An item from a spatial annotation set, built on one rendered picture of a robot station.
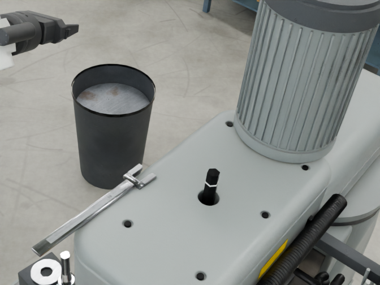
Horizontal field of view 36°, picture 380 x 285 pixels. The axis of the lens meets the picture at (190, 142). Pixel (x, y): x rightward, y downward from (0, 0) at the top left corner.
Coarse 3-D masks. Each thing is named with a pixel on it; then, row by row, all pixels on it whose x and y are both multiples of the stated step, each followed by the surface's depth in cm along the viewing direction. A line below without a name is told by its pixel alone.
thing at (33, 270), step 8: (48, 256) 174; (56, 256) 174; (32, 264) 171; (40, 264) 170; (48, 264) 170; (56, 264) 170; (24, 272) 169; (32, 272) 167; (40, 272) 168; (48, 272) 170; (56, 272) 168; (24, 280) 167; (32, 280) 167; (40, 280) 166; (48, 280) 166; (56, 280) 166
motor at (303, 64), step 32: (288, 0) 87; (320, 0) 85; (352, 0) 87; (256, 32) 98; (288, 32) 90; (320, 32) 88; (352, 32) 88; (256, 64) 98; (288, 64) 93; (320, 64) 92; (352, 64) 93; (256, 96) 101; (288, 96) 97; (320, 96) 96; (256, 128) 104; (288, 128) 101; (320, 128) 101; (288, 160) 105
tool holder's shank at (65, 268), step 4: (64, 252) 152; (68, 252) 152; (64, 256) 151; (68, 256) 151; (64, 260) 151; (68, 260) 152; (64, 264) 152; (68, 264) 153; (64, 268) 153; (68, 268) 154; (64, 272) 154; (68, 272) 155; (64, 276) 156; (68, 276) 156; (64, 280) 157; (68, 280) 157
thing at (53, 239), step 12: (132, 180) 97; (144, 180) 97; (108, 192) 94; (120, 192) 95; (96, 204) 92; (108, 204) 93; (84, 216) 90; (60, 228) 88; (72, 228) 88; (48, 240) 86; (60, 240) 86; (36, 252) 84
